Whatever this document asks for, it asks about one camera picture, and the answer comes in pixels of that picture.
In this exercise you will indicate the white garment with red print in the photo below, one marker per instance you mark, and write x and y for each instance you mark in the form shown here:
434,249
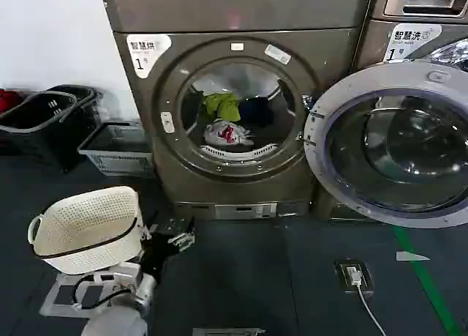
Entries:
226,133

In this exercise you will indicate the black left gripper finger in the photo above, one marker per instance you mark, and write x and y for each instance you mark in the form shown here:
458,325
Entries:
180,223
183,243

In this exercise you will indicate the white tape arrow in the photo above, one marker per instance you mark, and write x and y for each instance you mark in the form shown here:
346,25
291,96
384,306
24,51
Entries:
409,256

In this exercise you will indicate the round glass dryer door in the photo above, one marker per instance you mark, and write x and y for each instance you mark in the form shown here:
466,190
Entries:
398,149

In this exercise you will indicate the dark blue garment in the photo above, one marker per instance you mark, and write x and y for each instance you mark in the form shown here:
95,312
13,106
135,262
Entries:
260,111

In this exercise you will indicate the white plug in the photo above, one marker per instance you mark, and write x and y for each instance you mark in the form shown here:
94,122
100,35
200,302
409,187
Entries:
354,275

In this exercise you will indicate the black floor socket box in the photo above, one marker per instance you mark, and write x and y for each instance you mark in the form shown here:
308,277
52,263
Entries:
342,277

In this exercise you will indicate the grey washing machine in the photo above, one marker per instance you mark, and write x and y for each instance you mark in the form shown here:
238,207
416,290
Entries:
376,39

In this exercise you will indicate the grey slatted crate basket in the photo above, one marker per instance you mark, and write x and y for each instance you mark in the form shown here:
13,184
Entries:
117,160

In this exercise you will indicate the grey front-load dryer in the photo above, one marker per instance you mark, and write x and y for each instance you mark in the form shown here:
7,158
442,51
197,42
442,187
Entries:
329,58

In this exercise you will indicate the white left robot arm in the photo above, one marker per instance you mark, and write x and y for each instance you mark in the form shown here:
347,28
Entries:
117,317

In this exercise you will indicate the red cloth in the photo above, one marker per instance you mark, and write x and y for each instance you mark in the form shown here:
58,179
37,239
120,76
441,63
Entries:
6,99

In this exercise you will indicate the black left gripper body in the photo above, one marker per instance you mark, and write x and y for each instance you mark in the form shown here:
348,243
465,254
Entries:
157,253

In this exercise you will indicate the green garment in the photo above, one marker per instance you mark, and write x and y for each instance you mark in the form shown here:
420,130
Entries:
223,105

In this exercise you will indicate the white perforated laundry basket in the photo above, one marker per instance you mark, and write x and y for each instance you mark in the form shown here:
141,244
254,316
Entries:
91,226

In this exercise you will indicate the green floor tape strip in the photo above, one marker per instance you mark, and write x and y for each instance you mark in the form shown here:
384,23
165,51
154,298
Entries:
428,277

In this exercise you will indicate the black plastic laundry basket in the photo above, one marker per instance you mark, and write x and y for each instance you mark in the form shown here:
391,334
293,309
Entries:
89,109
33,131

